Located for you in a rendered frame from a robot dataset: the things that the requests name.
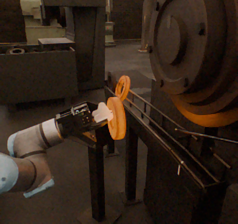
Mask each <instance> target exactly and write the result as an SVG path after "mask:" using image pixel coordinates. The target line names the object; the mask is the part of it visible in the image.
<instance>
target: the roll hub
mask: <svg viewBox="0 0 238 224"><path fill-rule="evenodd" d="M156 1H157V2H159V8H158V11H154V9H153V11H152V15H151V20H150V26H149V38H148V45H151V46H152V52H151V53H149V58H150V64H151V68H152V72H153V74H154V77H155V79H156V81H157V82H158V79H159V78H161V79H163V82H164V84H163V86H162V87H161V88H162V89H163V90H164V91H165V92H166V93H168V94H170V95H183V94H192V93H196V92H198V91H200V90H201V89H203V88H204V87H205V86H206V85H207V84H208V82H210V80H211V79H212V77H213V76H214V74H215V72H216V70H217V69H218V67H219V64H220V62H221V59H222V56H223V52H224V47H225V40H226V17H225V10H224V6H223V2H222V0H156ZM196 23H203V25H204V31H203V33H202V35H195V32H194V28H195V26H196ZM182 77H186V78H187V79H188V85H187V86H186V87H182V86H181V84H180V80H181V78H182Z"/></svg>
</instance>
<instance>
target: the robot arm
mask: <svg viewBox="0 0 238 224"><path fill-rule="evenodd" d="M79 105H80V106H79ZM76 106H77V107H76ZM76 106H73V107H72V109H71V112H68V113H66V114H61V115H60V114H56V118H53V119H50V120H48V121H45V122H43V123H40V124H38V125H35V126H32V127H30V128H27V129H25V130H22V131H21V130H20V131H18V132H17V133H14V134H12V135H11V136H10V137H9V138H8V141H7V148H8V150H9V154H10V156H9V155H6V154H4V153H1V152H0V194H2V193H16V192H20V193H23V192H24V196H25V198H32V197H35V196H37V195H40V194H42V193H45V192H46V191H48V190H50V189H51V188H53V187H54V177H53V175H52V172H51V169H50V165H49V162H48V158H47V154H46V149H48V148H51V147H53V146H56V145H58V144H61V143H63V142H64V139H66V138H68V134H67V132H69V133H70V134H71V135H73V136H75V137H76V138H78V139H80V140H82V141H83V142H85V143H87V144H88V145H90V146H94V144H95V143H96V138H95V136H94V135H93V134H91V133H90V131H93V130H95V129H98V128H100V127H102V126H103V125H105V124H106V123H108V122H109V121H110V120H111V119H112V118H113V113H112V111H111V110H109V109H108V108H107V106H106V105H105V104H104V103H102V102H101V103H99V104H98V109H97V110H96V111H93V113H92V114H91V113H90V110H89V107H88V106H87V104H86V102H83V103H81V104H78V105H76Z"/></svg>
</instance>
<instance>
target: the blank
mask: <svg viewBox="0 0 238 224"><path fill-rule="evenodd" d="M107 108H108V109H109V110H111V111H112V113H113V118H112V119H111V120H110V121H109V122H108V128H109V132H110V135H111V137H112V138H113V140H118V139H123V138H124V137H125V134H126V116H125V111H124V106H123V103H122V101H121V99H120V98H119V97H110V98H109V99H108V101H107Z"/></svg>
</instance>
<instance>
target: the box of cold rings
mask: <svg viewBox="0 0 238 224"><path fill-rule="evenodd" d="M77 74H78V71H77V64H76V57H75V50H74V49H73V48H71V47H70V48H69V51H67V49H59V48H57V47H54V51H52V49H50V48H41V46H40V45H14V46H0V106H2V105H7V107H8V112H9V113H11V112H16V111H17V107H18V104H19V103H27V102H36V101H44V100H49V99H58V98H63V100H64V102H65V105H70V104H72V98H71V97H75V96H78V95H79V90H78V77H77Z"/></svg>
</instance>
